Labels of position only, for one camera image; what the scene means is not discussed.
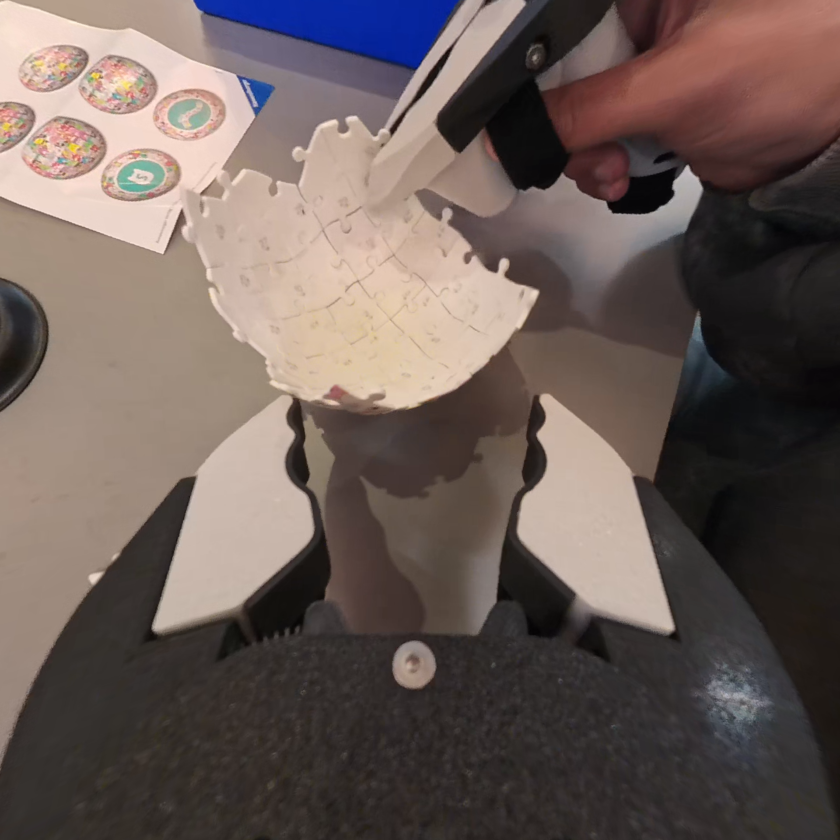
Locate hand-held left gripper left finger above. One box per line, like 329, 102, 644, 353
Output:
153, 397, 329, 640

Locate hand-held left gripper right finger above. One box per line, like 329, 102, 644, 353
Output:
500, 394, 677, 640

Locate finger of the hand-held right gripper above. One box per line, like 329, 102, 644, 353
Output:
364, 0, 526, 217
384, 0, 486, 142

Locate white puzzle ball shell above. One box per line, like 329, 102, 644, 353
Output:
180, 117, 540, 416

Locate black round ball stand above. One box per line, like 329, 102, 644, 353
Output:
0, 277, 50, 413

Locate person's right hand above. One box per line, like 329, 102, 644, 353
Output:
543, 0, 840, 203

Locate blue plastic bin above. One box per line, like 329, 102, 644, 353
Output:
194, 0, 463, 70

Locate person's blue jeans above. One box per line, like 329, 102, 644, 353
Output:
666, 314, 730, 434

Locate printed instruction sheet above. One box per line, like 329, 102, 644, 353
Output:
0, 0, 276, 254

